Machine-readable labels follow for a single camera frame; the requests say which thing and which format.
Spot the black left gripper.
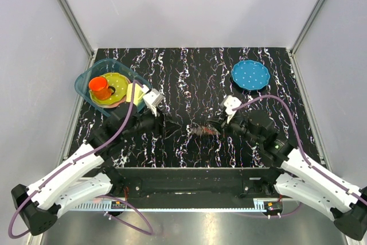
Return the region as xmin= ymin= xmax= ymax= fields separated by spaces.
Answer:
xmin=123 ymin=104 xmax=182 ymax=139

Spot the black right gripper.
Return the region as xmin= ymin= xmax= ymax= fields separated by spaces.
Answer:
xmin=206 ymin=111 xmax=263 ymax=146

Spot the red key tag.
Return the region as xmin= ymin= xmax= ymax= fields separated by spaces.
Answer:
xmin=204 ymin=126 xmax=218 ymax=135

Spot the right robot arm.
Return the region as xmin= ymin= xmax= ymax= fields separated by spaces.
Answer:
xmin=208 ymin=111 xmax=366 ymax=241

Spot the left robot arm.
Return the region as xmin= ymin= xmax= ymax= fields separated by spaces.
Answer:
xmin=8 ymin=103 xmax=181 ymax=239

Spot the cream white mug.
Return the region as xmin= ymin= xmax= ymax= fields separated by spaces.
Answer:
xmin=126 ymin=83 xmax=149 ymax=107

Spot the pink plate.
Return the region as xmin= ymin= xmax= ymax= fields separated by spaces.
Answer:
xmin=99 ymin=75 xmax=131 ymax=108

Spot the blue dotted plate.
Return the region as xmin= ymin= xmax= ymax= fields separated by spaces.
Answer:
xmin=231 ymin=60 xmax=271 ymax=91

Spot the yellow dotted plate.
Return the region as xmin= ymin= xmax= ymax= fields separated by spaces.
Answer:
xmin=88 ymin=72 xmax=130 ymax=106

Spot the orange mug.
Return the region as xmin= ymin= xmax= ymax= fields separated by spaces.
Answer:
xmin=88 ymin=76 xmax=115 ymax=100

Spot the teal transparent plastic bin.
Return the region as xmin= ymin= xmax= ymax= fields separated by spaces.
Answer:
xmin=75 ymin=59 xmax=151 ymax=117

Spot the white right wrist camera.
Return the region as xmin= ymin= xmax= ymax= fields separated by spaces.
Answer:
xmin=221 ymin=95 xmax=241 ymax=124

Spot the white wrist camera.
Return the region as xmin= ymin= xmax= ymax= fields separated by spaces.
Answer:
xmin=221 ymin=95 xmax=241 ymax=124
xmin=143 ymin=88 xmax=165 ymax=117

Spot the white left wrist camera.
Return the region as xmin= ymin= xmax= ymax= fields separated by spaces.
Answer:
xmin=143 ymin=88 xmax=165 ymax=117

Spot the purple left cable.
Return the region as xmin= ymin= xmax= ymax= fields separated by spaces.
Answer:
xmin=7 ymin=80 xmax=147 ymax=239

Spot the purple cable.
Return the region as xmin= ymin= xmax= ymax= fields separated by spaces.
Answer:
xmin=7 ymin=80 xmax=147 ymax=239
xmin=231 ymin=94 xmax=367 ymax=208

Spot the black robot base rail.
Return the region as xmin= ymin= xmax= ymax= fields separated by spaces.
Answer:
xmin=111 ymin=168 xmax=279 ymax=209

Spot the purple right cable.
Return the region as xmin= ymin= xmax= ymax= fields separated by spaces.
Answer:
xmin=231 ymin=94 xmax=367 ymax=208

